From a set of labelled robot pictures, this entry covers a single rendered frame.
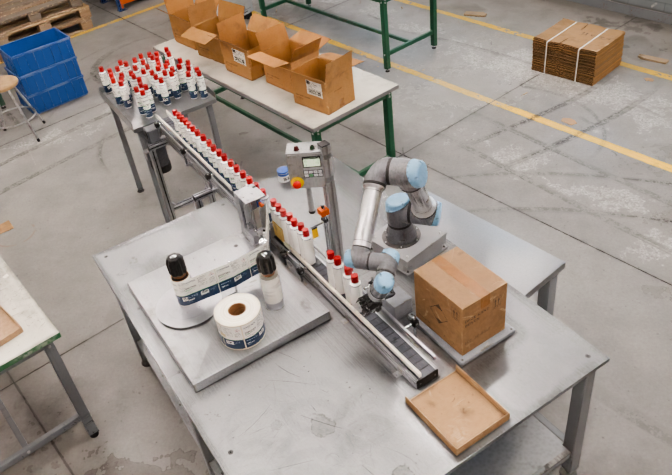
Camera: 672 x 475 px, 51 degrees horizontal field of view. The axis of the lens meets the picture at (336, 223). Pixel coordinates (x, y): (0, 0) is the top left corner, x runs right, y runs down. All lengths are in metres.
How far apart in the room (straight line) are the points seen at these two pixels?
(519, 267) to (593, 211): 1.86
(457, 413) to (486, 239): 1.06
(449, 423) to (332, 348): 0.61
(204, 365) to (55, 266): 2.55
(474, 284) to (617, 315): 1.70
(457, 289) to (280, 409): 0.85
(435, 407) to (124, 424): 1.95
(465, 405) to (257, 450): 0.81
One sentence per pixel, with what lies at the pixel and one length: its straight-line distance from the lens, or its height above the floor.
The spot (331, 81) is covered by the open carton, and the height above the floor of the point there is 1.01.
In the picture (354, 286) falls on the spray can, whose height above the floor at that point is 1.04.
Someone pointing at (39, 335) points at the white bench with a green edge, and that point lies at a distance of 3.63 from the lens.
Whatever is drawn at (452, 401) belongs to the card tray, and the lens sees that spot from 2.84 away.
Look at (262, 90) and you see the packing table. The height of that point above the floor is 0.78.
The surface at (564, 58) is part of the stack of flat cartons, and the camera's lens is 6.82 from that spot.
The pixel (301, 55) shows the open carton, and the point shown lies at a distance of 5.05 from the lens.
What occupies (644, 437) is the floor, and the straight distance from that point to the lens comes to 3.90.
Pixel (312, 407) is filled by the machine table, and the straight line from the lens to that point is 2.86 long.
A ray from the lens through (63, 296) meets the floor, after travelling 5.11.
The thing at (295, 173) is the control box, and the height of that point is 1.37.
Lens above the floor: 3.08
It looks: 37 degrees down
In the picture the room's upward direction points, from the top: 8 degrees counter-clockwise
